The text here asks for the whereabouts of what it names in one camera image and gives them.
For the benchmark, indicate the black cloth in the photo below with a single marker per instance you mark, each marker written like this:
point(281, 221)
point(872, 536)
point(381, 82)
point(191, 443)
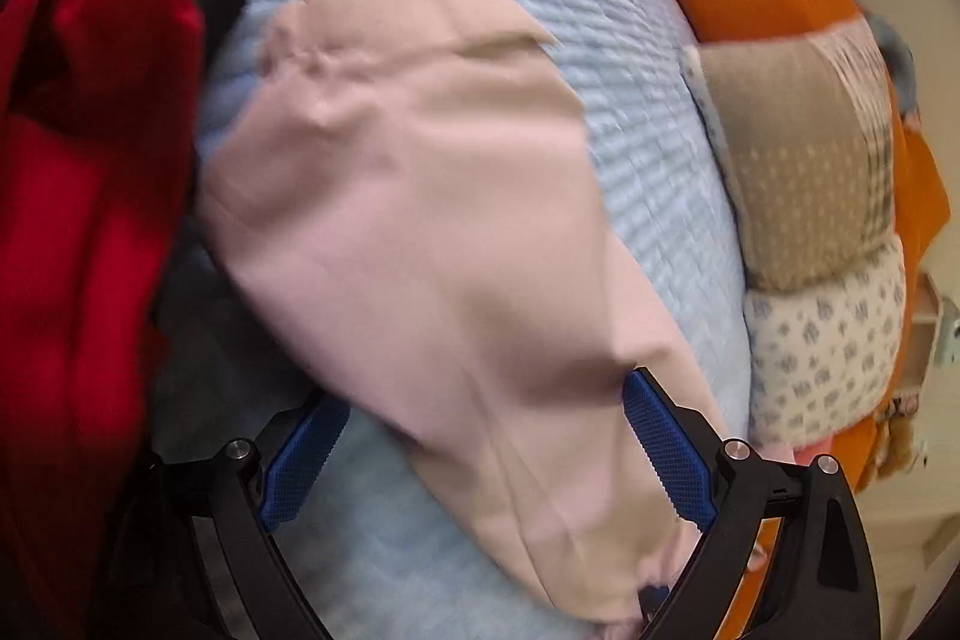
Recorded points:
point(221, 3)

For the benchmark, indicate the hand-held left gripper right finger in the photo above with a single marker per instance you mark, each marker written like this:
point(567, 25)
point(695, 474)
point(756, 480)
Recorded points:
point(667, 452)

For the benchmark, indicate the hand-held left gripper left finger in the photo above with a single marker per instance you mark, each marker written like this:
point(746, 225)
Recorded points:
point(300, 464)

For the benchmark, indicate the red knit garment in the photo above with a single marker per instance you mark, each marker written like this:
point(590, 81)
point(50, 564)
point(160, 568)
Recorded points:
point(90, 160)

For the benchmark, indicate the blue plush toy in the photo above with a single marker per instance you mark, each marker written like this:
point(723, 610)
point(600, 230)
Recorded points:
point(900, 70)

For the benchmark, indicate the pale pink cloth garment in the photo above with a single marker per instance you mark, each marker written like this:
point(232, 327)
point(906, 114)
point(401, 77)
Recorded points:
point(412, 235)

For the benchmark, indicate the pink plush cushion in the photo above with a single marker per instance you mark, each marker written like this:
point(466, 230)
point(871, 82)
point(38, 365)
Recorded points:
point(806, 452)

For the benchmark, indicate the white floral print pillow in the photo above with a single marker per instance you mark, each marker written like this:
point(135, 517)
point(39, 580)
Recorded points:
point(825, 347)

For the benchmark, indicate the white shelf unit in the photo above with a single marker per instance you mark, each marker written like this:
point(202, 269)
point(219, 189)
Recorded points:
point(937, 332)

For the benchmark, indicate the brown plush toy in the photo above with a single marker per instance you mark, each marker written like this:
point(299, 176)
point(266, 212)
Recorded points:
point(900, 445)

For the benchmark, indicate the beige patchwork pillow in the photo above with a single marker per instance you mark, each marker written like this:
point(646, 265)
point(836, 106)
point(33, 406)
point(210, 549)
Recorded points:
point(795, 160)

